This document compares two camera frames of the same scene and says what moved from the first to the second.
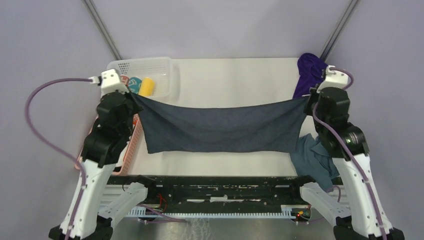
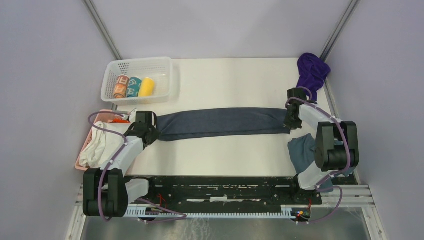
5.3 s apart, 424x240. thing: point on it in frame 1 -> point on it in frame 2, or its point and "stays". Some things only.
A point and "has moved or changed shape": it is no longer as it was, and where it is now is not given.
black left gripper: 138,107 -> 155,136
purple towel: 311,68 stays
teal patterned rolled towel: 134,84 stays
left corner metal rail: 102,28 stays
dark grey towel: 174,128 has moved or changed shape
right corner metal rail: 352,8 stays
